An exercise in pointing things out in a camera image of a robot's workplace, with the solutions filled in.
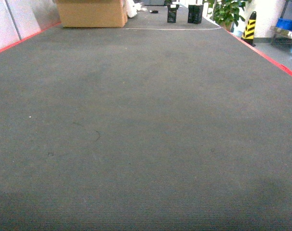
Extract stainless steel shelf rack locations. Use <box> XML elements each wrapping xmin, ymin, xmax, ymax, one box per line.
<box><xmin>270</xmin><ymin>0</ymin><xmax>292</xmax><ymax>53</ymax></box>

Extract black crate left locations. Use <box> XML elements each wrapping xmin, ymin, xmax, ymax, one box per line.
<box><xmin>167</xmin><ymin>4</ymin><xmax>179</xmax><ymax>23</ymax></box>

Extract black crate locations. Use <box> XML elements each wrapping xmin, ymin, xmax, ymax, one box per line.
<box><xmin>167</xmin><ymin>4</ymin><xmax>179</xmax><ymax>23</ymax></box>
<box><xmin>187</xmin><ymin>4</ymin><xmax>204</xmax><ymax>24</ymax></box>

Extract black crate right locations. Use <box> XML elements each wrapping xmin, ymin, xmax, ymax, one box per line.
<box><xmin>187</xmin><ymin>4</ymin><xmax>204</xmax><ymax>24</ymax></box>

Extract large open cardboard box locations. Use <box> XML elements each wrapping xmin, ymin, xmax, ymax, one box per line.
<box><xmin>56</xmin><ymin>0</ymin><xmax>128</xmax><ymax>28</ymax></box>

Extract yellow black traffic cone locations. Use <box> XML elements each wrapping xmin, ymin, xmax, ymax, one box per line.
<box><xmin>241</xmin><ymin>11</ymin><xmax>257</xmax><ymax>47</ymax></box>

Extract potted green plant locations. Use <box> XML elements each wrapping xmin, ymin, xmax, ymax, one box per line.
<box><xmin>202</xmin><ymin>0</ymin><xmax>251</xmax><ymax>32</ymax></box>

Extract red conveyor frame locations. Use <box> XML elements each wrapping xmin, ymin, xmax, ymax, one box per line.
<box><xmin>226</xmin><ymin>31</ymin><xmax>292</xmax><ymax>76</ymax></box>

